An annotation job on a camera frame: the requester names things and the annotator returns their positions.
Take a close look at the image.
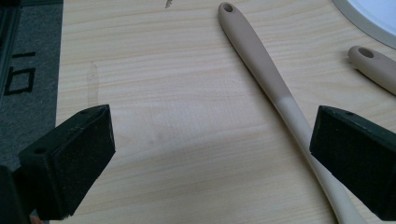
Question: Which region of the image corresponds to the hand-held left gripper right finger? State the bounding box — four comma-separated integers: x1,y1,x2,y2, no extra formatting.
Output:
309,105,396,222

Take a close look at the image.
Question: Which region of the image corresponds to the beige spatula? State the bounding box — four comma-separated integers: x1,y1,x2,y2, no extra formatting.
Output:
218,1,370,224

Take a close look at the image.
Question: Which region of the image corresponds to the beige slotted spoon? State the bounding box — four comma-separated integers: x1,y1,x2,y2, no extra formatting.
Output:
346,45,396,96

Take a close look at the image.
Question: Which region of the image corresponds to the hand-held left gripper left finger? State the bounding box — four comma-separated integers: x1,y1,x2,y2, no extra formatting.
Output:
18,104,117,221

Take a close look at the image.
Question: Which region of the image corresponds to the white round plate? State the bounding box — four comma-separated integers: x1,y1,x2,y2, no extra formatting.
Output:
331,0,396,50

